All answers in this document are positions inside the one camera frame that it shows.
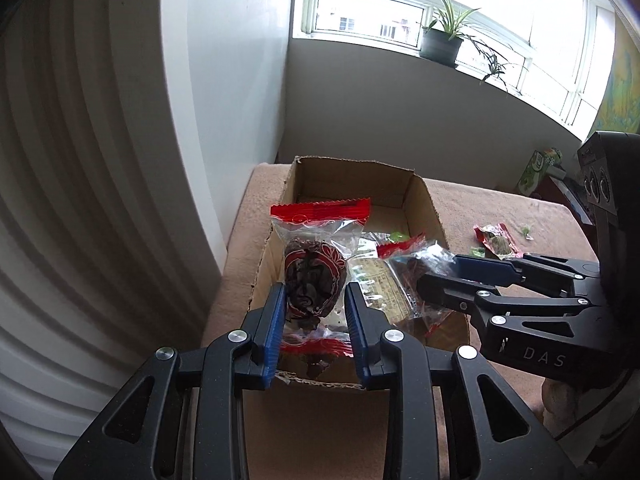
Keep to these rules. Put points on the potted spider plant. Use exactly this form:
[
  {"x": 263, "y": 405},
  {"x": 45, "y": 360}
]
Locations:
[{"x": 440, "y": 45}]

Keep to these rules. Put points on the green printed bag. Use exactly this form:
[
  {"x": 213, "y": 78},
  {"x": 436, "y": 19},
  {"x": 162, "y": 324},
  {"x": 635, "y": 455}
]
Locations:
[{"x": 537, "y": 170}]

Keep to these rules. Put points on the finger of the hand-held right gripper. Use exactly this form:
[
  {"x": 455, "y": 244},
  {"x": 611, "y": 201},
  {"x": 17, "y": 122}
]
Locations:
[
  {"x": 480, "y": 267},
  {"x": 450, "y": 292}
]

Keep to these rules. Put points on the red clear jujube packet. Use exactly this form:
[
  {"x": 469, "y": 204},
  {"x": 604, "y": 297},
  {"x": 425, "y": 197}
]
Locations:
[{"x": 312, "y": 280}]

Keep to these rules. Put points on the person's right hand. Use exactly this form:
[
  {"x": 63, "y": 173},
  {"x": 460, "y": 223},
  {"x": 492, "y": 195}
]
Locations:
[{"x": 560, "y": 402}]

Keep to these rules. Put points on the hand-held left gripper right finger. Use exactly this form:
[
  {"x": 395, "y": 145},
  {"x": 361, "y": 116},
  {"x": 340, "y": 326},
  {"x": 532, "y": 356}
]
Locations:
[{"x": 357, "y": 330}]

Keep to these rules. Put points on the red clear dark snack packet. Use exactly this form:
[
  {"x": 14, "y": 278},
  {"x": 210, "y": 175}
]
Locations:
[{"x": 415, "y": 270}]

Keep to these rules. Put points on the white framed window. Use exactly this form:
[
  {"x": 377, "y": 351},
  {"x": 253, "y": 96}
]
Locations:
[{"x": 370, "y": 10}]

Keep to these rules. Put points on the white cabinet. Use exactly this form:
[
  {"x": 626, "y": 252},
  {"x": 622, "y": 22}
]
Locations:
[{"x": 225, "y": 85}]

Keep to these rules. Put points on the white ribbed panel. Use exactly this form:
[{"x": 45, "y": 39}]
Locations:
[{"x": 75, "y": 210}]

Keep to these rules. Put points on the wall map poster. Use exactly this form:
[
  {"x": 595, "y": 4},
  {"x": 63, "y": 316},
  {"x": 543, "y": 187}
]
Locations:
[{"x": 622, "y": 90}]

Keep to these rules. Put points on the flat green packet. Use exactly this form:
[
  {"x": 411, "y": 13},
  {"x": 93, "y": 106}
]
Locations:
[{"x": 478, "y": 252}]

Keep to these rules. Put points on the large clear bread packet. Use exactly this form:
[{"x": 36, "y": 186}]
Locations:
[{"x": 380, "y": 280}]

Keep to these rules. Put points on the small green candy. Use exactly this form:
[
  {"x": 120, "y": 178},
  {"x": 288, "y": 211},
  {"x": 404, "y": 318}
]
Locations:
[{"x": 527, "y": 231}]

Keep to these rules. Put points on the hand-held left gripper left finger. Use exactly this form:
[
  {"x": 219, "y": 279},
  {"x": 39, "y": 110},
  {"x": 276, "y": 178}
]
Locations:
[{"x": 270, "y": 330}]

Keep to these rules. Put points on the cardboard box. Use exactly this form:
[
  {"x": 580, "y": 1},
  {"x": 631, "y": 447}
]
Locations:
[{"x": 350, "y": 180}]

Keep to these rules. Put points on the dark wooden cabinet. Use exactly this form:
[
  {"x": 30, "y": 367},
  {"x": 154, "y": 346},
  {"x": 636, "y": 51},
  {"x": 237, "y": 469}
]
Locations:
[{"x": 570, "y": 195}]

